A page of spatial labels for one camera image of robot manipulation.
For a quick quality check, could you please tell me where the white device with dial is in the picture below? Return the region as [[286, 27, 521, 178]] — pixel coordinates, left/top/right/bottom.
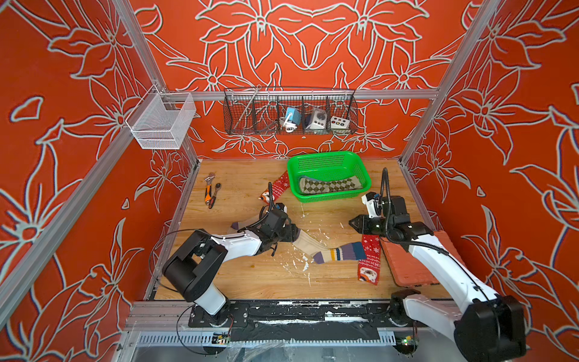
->
[[305, 108, 328, 131]]

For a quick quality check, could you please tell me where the orange handled adjustable wrench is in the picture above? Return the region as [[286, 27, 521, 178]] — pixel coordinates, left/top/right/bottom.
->
[[204, 173, 216, 205]]

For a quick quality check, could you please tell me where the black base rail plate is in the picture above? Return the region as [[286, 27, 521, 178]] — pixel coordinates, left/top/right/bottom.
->
[[188, 300, 423, 344]]

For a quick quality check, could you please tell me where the teal box in basket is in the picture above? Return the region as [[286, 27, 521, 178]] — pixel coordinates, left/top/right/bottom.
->
[[283, 107, 302, 128]]

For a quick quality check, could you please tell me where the red black ratchet wrench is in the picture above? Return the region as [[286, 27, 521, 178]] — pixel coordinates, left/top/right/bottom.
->
[[209, 183, 222, 208]]

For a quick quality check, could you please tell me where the orange plastic tool case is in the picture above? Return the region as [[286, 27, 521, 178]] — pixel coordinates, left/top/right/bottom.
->
[[381, 238, 440, 287]]

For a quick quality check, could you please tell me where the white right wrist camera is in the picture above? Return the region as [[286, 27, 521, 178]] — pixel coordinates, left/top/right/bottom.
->
[[361, 192, 383, 219]]

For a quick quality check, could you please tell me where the brown argyle sock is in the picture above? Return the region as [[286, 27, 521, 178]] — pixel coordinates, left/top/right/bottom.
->
[[299, 176, 362, 195]]

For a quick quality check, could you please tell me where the white box with dots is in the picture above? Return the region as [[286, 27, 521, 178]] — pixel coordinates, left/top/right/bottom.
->
[[330, 116, 350, 132]]

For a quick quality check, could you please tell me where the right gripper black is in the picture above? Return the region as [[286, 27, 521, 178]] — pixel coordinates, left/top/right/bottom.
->
[[347, 213, 394, 238]]

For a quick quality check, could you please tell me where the red snowflake sock far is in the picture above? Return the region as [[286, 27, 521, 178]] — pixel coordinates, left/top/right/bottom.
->
[[259, 171, 290, 203]]

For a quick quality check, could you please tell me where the clear acrylic wall box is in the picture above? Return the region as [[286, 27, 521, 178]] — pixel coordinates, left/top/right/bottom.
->
[[126, 93, 197, 150]]

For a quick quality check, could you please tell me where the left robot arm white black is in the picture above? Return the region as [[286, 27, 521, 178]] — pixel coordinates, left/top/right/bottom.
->
[[162, 205, 300, 323]]

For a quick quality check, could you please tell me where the green plastic basket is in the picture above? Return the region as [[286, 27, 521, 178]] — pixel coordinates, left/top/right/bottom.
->
[[287, 151, 372, 203]]

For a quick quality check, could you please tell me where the black wire wall basket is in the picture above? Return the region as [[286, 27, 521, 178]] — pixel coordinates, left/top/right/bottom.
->
[[223, 86, 359, 136]]

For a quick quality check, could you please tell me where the red christmas sock near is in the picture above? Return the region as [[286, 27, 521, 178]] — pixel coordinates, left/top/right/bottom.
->
[[357, 235, 381, 285]]

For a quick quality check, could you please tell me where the cream striped sock purple toe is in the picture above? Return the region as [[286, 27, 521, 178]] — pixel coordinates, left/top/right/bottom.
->
[[228, 214, 262, 234]]

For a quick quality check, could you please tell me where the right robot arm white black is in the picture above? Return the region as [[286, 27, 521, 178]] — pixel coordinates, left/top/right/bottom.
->
[[349, 192, 527, 361]]

